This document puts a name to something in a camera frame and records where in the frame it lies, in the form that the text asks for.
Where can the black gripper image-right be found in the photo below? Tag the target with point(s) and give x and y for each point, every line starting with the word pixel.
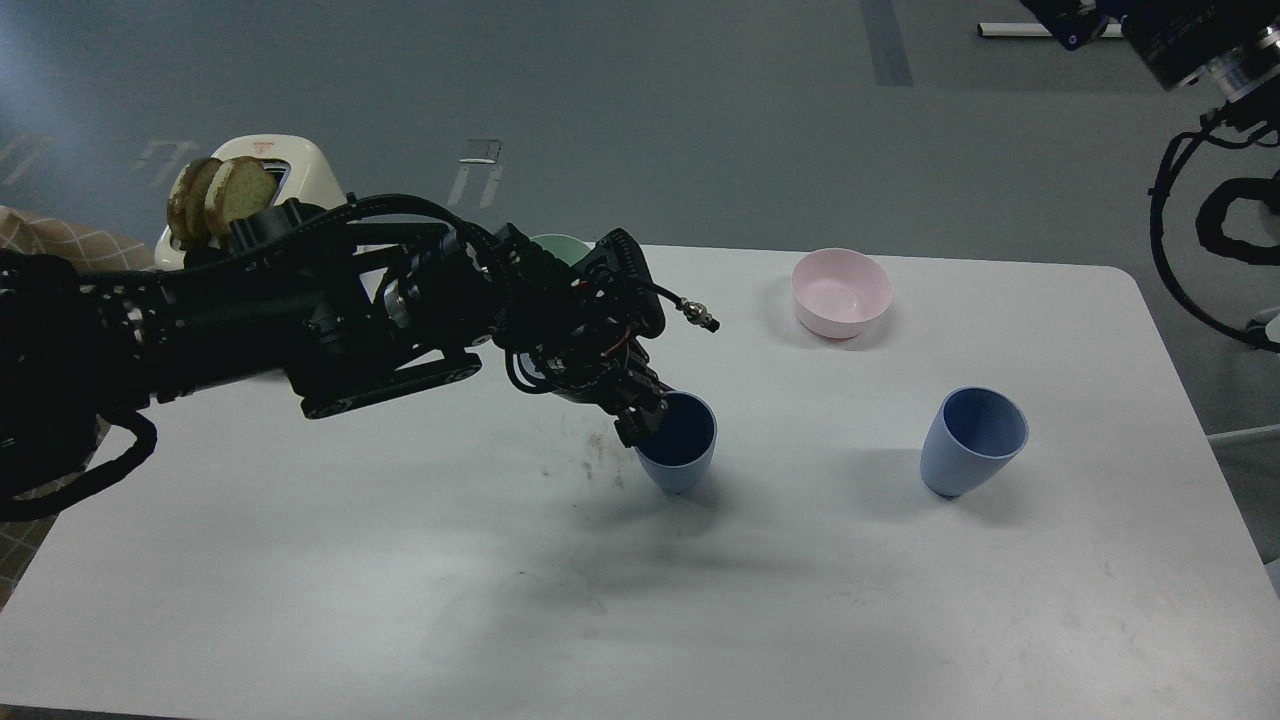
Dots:
pixel 1233 43

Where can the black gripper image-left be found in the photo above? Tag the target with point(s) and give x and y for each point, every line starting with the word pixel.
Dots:
pixel 580 327

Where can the blue cup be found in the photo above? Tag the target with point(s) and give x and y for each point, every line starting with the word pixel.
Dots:
pixel 975 433
pixel 678 456

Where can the green bowl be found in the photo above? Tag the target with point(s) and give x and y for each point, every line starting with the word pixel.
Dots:
pixel 570 250

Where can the white stand base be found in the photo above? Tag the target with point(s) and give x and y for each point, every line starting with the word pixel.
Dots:
pixel 992 29

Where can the pink bowl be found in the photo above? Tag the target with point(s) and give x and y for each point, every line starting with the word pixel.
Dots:
pixel 839 294

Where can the cream toaster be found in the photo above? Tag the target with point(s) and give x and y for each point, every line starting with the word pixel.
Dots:
pixel 302 171

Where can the toast slice left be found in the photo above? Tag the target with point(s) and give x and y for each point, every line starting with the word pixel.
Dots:
pixel 185 208

